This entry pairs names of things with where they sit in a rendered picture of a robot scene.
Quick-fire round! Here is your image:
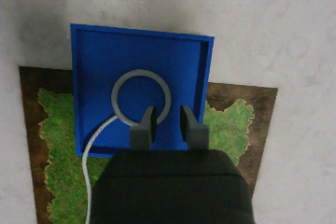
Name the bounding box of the grey ring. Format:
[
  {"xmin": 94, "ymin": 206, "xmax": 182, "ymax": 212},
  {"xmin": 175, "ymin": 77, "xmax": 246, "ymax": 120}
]
[{"xmin": 111, "ymin": 69, "xmax": 172, "ymax": 127}]

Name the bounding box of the green grass mat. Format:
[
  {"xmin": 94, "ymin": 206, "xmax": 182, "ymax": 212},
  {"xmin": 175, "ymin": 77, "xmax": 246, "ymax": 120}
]
[{"xmin": 19, "ymin": 66, "xmax": 278, "ymax": 224}]

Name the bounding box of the blue tray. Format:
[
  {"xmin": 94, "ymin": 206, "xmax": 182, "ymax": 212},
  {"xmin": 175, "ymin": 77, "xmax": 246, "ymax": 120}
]
[{"xmin": 70, "ymin": 23, "xmax": 215, "ymax": 158}]

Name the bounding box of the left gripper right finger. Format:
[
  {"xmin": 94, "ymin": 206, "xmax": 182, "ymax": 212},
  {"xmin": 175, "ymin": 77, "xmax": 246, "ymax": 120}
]
[{"xmin": 180, "ymin": 105, "xmax": 209, "ymax": 150}]

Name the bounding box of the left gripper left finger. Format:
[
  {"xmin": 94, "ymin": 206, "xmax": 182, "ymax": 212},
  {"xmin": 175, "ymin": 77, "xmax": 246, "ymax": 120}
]
[{"xmin": 129, "ymin": 106, "xmax": 157, "ymax": 151}]

